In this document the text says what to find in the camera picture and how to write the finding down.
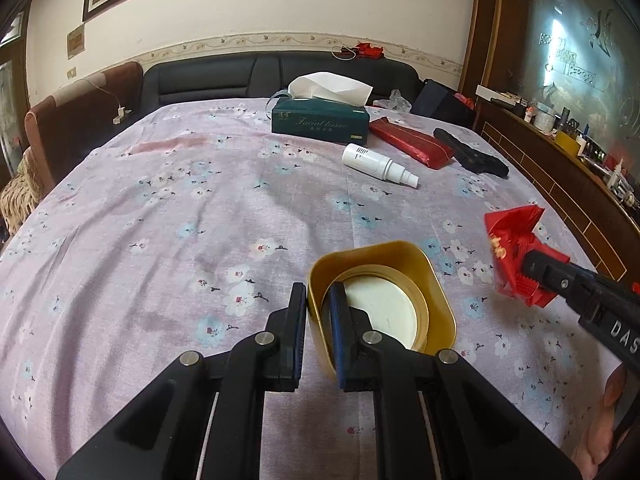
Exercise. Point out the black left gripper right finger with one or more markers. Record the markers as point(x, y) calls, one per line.
point(436, 417)

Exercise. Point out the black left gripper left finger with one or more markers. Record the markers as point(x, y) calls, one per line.
point(201, 418)

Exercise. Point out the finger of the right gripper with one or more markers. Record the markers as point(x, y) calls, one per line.
point(573, 283)

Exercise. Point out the red wrapper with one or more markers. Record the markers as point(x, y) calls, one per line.
point(511, 236)

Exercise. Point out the gold square lid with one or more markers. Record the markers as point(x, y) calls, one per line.
point(395, 283)

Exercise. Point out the person's right hand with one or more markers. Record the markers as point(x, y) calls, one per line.
point(597, 440)

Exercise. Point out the wooden sideboard cabinet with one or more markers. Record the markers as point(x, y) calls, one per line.
point(600, 224)

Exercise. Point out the yellow box on sideboard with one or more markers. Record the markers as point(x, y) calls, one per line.
point(567, 143)

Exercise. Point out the white jar on sideboard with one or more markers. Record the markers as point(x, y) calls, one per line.
point(544, 121)

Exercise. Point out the floral purple tablecloth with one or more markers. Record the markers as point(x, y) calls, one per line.
point(188, 228)

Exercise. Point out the red leather pouch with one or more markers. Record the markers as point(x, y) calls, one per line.
point(419, 146)

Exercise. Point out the frosted glass panel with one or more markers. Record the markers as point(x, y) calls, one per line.
point(584, 55)

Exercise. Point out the white spray bottle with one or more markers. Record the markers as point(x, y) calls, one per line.
point(376, 165)

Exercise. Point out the clear plastic bag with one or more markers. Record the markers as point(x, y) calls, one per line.
point(395, 102)

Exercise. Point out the green tissue box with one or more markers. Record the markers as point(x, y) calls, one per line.
point(323, 106)

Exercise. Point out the white charger plug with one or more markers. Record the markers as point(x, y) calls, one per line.
point(122, 114)

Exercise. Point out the red ornament on sofa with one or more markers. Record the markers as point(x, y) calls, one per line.
point(366, 50)

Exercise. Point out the brown armchair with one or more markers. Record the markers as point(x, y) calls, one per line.
point(70, 123)

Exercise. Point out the black leather sofa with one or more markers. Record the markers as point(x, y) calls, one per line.
point(260, 74)

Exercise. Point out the small gold wall plaque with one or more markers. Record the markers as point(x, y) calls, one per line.
point(75, 42)

